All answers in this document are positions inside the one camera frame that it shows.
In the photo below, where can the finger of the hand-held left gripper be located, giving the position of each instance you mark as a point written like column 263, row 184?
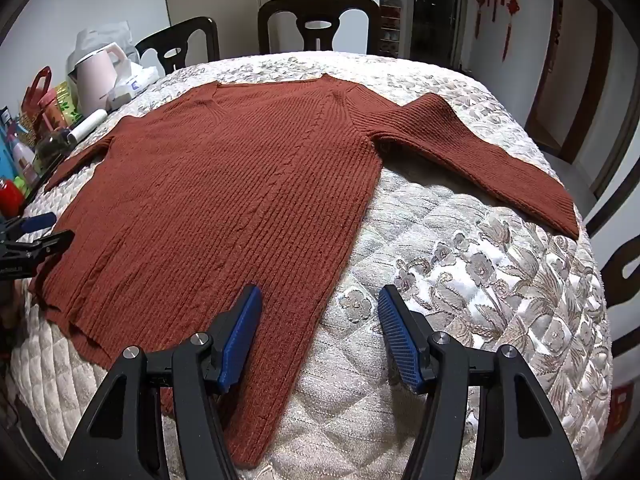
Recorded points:
column 37, row 221
column 50, row 244

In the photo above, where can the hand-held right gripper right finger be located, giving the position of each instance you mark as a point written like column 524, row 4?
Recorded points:
column 400, row 340

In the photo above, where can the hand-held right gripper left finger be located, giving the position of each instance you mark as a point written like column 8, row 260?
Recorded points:
column 240, row 340

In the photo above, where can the rust brown knit sweater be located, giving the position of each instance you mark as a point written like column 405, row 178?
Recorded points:
column 225, row 185

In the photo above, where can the red container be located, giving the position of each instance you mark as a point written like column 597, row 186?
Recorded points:
column 10, row 197

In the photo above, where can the white pink bottle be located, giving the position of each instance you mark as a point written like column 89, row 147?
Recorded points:
column 22, row 160

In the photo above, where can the dark glass jar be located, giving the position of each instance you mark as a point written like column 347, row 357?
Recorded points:
column 50, row 149

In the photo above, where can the beige floral quilted table cover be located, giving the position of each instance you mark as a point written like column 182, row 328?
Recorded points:
column 450, row 285

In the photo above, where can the blue box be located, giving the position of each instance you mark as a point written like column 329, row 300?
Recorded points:
column 7, row 150

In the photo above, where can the white lint roller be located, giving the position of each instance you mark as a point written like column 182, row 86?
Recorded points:
column 90, row 125

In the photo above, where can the red round canister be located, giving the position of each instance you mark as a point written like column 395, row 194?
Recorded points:
column 50, row 110

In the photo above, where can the green snack packet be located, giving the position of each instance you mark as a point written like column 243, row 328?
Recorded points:
column 66, row 100

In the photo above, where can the pink electric kettle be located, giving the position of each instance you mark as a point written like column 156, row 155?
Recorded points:
column 100, row 85

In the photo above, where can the white tissue pack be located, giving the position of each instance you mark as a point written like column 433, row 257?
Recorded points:
column 135, row 85

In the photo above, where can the white plastic bag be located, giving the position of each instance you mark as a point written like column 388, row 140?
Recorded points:
column 95, row 35

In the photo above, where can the dark wooden chair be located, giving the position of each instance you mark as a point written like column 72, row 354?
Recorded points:
column 200, row 35
column 280, row 15

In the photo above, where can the red storage shelf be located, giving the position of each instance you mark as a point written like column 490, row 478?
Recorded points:
column 391, row 30

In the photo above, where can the dark glass door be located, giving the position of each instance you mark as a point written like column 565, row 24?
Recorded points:
column 435, row 10

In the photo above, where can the brown wooden door frame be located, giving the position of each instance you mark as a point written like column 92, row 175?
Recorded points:
column 602, row 85

